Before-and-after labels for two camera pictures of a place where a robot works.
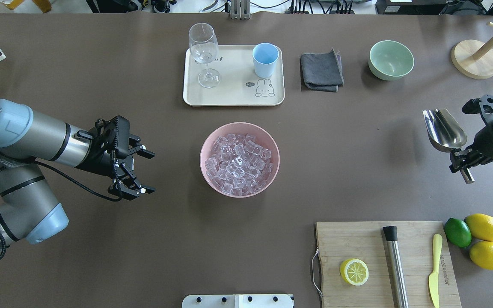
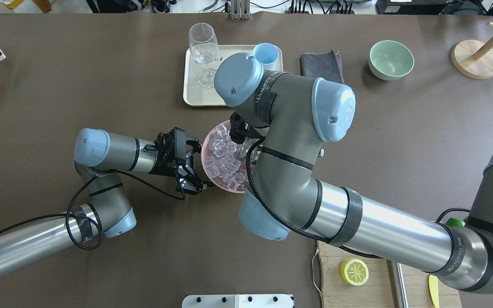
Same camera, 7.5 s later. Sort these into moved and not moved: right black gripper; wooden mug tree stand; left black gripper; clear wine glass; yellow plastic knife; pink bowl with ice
Moved: left black gripper; right black gripper
Not moved: clear wine glass; wooden mug tree stand; pink bowl with ice; yellow plastic knife
